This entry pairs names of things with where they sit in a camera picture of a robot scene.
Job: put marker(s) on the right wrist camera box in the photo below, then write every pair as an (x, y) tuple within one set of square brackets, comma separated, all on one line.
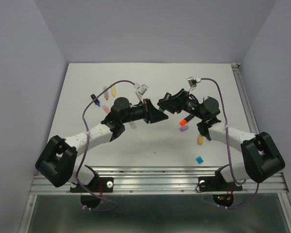
[(193, 82)]

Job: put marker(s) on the purple black highlighter body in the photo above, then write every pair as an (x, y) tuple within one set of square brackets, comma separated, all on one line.
[(95, 99)]

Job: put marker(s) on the orange black highlighter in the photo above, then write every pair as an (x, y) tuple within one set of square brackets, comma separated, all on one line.
[(186, 120)]

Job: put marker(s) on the gold highlighter cap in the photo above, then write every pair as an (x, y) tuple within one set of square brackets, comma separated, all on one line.
[(200, 140)]

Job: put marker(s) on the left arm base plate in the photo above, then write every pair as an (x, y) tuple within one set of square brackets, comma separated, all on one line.
[(97, 185)]

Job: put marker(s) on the yellow pastel highlighter body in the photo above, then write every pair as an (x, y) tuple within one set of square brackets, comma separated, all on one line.
[(113, 90)]

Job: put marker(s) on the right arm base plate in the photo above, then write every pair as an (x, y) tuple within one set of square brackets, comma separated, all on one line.
[(215, 185)]

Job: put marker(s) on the aluminium right side rail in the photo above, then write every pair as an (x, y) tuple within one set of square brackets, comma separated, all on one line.
[(245, 100)]

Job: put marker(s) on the peach pastel highlighter body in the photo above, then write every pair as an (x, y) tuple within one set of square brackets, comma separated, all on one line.
[(106, 92)]

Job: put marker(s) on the lilac highlighter cap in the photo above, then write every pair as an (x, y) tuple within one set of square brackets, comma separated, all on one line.
[(184, 128)]

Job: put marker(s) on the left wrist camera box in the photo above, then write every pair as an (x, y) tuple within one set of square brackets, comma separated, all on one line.
[(140, 91)]

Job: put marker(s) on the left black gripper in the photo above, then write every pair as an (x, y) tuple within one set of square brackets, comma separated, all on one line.
[(151, 114)]

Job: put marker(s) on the aluminium front rail frame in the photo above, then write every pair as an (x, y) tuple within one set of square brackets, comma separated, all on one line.
[(153, 180)]

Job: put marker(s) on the gold pastel highlighter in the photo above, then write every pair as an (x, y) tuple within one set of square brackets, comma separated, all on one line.
[(106, 109)]

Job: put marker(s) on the blue highlighter cap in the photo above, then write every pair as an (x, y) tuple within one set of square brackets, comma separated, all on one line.
[(199, 160)]

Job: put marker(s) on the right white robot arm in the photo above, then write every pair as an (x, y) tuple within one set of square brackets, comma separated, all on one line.
[(261, 158)]

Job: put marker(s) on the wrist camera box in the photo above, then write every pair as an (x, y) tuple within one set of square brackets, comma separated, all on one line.
[(193, 82), (140, 91)]

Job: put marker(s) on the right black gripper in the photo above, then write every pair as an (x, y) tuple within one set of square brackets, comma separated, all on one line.
[(175, 102)]

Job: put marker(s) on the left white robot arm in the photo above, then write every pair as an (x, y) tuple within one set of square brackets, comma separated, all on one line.
[(57, 161)]

